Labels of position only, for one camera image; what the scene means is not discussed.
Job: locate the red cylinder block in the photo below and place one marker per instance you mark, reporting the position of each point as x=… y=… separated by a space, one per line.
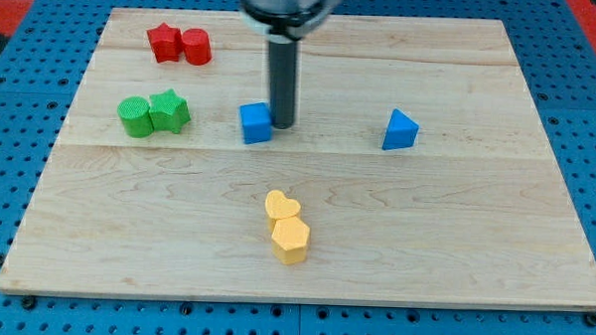
x=197 y=47

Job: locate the blue triangular prism block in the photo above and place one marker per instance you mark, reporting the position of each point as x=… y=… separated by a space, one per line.
x=401 y=131

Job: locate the red star block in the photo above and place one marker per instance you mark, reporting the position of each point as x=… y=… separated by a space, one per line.
x=165 y=43

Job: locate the yellow heart block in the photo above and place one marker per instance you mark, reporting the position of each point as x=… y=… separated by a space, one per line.
x=278 y=207

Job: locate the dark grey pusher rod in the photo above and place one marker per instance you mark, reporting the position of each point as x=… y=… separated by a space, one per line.
x=282 y=77

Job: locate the green star block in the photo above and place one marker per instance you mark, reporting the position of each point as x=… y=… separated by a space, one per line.
x=168 y=111

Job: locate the light wooden board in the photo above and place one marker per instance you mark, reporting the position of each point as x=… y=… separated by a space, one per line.
x=474 y=215

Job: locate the blue cube block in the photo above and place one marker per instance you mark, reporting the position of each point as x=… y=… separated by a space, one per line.
x=255 y=122

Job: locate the green cylinder block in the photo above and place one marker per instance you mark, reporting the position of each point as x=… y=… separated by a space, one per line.
x=134 y=114

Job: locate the yellow hexagon block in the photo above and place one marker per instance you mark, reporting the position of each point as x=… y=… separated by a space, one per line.
x=290 y=240

